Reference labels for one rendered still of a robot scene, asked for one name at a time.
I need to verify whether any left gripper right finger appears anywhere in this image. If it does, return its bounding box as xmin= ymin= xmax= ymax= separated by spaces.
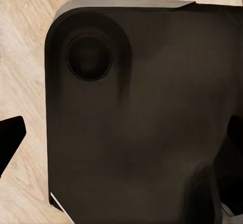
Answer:
xmin=227 ymin=115 xmax=243 ymax=156

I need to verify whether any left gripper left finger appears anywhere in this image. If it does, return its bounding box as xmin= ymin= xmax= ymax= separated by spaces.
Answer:
xmin=0 ymin=116 xmax=26 ymax=176

